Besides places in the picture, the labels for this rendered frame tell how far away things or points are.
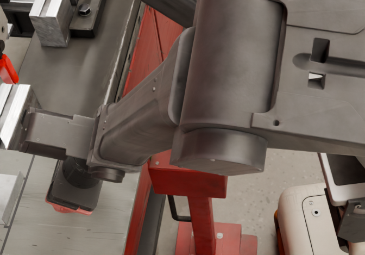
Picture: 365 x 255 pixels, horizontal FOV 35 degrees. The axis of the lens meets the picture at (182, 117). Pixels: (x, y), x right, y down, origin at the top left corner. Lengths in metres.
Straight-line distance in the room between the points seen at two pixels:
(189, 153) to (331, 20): 0.10
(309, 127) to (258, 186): 1.76
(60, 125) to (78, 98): 0.50
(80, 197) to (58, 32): 0.54
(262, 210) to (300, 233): 0.35
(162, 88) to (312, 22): 0.12
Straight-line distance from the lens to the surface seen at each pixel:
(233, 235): 1.84
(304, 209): 1.70
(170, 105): 0.35
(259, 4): 0.31
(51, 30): 1.27
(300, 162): 2.10
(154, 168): 1.20
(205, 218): 1.56
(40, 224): 0.94
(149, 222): 1.95
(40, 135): 0.70
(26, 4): 1.47
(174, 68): 0.35
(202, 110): 0.29
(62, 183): 0.81
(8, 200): 0.95
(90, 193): 0.82
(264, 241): 1.96
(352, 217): 0.92
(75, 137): 0.71
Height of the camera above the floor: 1.81
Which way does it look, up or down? 55 degrees down
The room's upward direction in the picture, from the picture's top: 8 degrees counter-clockwise
